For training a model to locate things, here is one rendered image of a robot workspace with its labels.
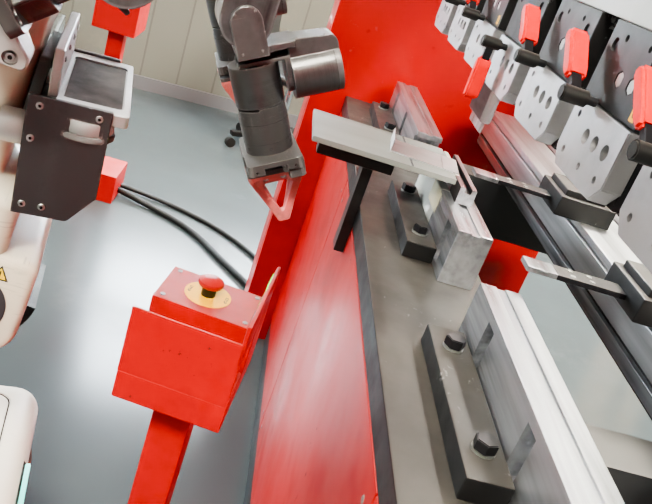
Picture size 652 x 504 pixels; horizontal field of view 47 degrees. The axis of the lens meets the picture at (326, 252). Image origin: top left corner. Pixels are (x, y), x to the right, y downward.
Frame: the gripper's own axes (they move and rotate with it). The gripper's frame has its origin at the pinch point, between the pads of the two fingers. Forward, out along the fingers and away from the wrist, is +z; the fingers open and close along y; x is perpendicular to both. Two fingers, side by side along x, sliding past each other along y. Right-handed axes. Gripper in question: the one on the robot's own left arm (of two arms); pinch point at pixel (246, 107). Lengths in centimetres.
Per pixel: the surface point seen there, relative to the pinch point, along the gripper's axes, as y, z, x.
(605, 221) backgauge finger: -17, 29, -59
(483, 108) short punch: -9.1, 6.0, -39.7
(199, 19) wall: 337, 55, 3
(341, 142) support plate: -8.1, 6.9, -14.4
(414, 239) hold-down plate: -20.8, 21.5, -22.2
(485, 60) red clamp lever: -19.3, -5.8, -36.5
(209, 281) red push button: -30.0, 14.9, 11.9
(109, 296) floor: 93, 85, 53
